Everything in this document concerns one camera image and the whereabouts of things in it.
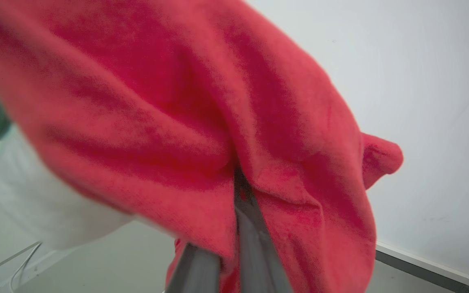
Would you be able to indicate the red clothing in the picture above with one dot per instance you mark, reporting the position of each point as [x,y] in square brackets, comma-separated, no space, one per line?
[185,122]

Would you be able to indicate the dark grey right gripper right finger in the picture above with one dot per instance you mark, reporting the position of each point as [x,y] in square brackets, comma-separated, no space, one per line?
[259,252]

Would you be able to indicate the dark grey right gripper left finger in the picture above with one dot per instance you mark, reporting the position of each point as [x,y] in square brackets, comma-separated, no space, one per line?
[196,270]

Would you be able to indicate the dark grey baseboard strip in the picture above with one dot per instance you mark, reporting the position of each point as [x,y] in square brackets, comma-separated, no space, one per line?
[421,270]

